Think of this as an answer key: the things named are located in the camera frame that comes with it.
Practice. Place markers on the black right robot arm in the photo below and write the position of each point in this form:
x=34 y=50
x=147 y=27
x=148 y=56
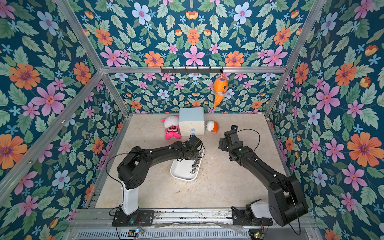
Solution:
x=286 y=198

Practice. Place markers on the orange white plush ball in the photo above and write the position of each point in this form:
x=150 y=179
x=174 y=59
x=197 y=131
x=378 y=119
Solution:
x=212 y=126

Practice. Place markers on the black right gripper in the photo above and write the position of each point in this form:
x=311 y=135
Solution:
x=224 y=142

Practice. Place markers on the orange hanging fish plush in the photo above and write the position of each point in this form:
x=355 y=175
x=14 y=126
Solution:
x=220 y=88

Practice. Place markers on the pale blue drawer box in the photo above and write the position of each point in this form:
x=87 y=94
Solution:
x=192 y=118

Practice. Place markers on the pile of silver wing nuts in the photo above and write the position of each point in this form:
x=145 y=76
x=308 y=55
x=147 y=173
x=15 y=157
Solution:
x=195 y=166

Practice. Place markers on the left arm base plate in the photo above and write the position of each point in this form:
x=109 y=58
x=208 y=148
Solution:
x=140 y=218

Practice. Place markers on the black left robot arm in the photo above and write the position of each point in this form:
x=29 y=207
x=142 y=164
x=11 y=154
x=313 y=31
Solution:
x=132 y=171

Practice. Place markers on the pink white plush toy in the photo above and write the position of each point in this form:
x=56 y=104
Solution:
x=172 y=128

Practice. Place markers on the white storage tray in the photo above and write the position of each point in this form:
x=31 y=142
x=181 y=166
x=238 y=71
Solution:
x=181 y=170

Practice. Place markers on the black hook rail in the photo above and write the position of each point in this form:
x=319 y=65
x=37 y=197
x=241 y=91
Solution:
x=192 y=70

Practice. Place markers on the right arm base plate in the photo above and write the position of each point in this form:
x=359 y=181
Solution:
x=245 y=217

